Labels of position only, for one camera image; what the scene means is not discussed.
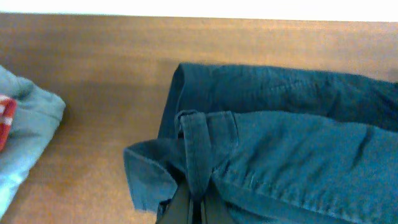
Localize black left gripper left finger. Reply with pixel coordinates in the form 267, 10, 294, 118
156, 182, 192, 224

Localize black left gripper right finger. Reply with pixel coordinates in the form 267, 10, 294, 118
201, 182, 235, 224

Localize dark navy blue shorts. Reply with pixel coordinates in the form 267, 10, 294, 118
123, 63, 397, 224

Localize grey folded garment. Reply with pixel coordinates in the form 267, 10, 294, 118
1, 67, 66, 216

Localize red printed t-shirt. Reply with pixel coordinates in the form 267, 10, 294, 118
0, 95, 17, 151

